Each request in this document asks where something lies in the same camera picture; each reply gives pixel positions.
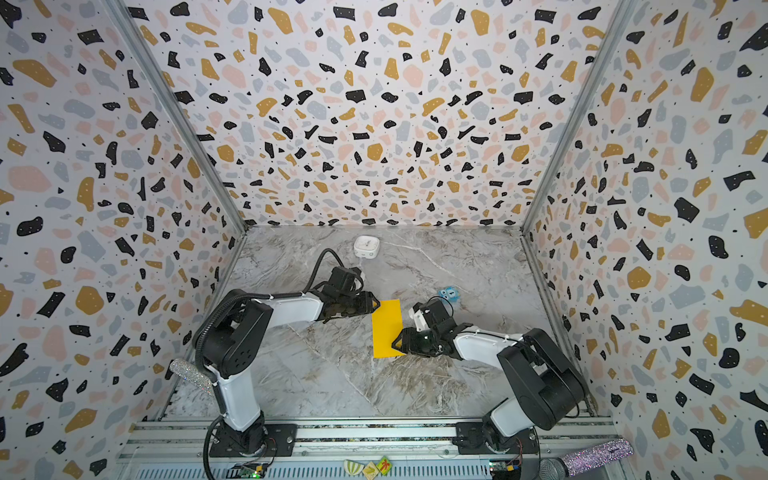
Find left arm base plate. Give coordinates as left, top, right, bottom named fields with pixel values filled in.
left=209, top=423, right=298, bottom=458

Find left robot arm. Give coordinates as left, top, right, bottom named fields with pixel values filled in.
left=194, top=267, right=381, bottom=450

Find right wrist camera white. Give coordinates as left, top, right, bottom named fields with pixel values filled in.
left=409, top=307, right=430, bottom=332

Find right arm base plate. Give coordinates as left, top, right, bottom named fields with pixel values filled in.
left=451, top=421, right=539, bottom=456

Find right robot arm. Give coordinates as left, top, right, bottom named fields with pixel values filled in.
left=391, top=297, right=588, bottom=454

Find colourful stickers on rail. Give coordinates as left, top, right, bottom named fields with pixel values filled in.
left=343, top=456, right=393, bottom=480

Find yellow square paper sheet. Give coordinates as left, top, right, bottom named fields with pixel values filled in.
left=372, top=300, right=403, bottom=359

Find glitter microphone right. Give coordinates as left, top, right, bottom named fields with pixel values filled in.
left=538, top=439, right=634, bottom=480

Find glitter microphone left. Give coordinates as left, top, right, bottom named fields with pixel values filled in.
left=169, top=359, right=213, bottom=390

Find blue owl toy block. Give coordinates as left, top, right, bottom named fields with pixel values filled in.
left=438, top=286, right=460, bottom=304

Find aluminium rail frame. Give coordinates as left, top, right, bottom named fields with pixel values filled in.
left=111, top=416, right=619, bottom=479

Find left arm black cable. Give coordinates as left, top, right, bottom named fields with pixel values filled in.
left=193, top=247, right=349, bottom=480

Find glitter microphone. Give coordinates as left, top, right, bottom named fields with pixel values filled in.
left=169, top=359, right=213, bottom=390
left=538, top=439, right=634, bottom=480

